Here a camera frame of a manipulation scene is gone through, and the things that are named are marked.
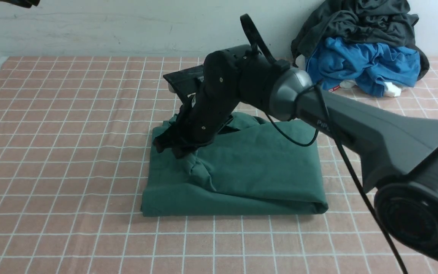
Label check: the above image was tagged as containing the black camera cable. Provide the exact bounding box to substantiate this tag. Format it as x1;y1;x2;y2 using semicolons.
265;84;409;274

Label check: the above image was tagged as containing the pink checkered tablecloth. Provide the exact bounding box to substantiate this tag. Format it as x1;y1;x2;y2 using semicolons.
0;57;438;274

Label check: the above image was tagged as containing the blue garment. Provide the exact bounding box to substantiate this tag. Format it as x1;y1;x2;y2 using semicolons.
305;37;421;97

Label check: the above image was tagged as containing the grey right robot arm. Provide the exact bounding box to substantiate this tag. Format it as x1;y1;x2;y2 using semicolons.
153;14;438;274

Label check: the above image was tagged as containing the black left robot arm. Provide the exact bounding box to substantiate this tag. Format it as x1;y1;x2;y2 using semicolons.
0;0;40;9

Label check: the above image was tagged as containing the dark grey garment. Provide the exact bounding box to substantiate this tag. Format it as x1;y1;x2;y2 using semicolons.
290;0;430;79

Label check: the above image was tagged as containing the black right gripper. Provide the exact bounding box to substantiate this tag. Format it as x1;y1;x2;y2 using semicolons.
152;49;242;159

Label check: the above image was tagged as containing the green long-sleeved shirt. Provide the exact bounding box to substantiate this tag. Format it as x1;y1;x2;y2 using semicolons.
141;112;329;217

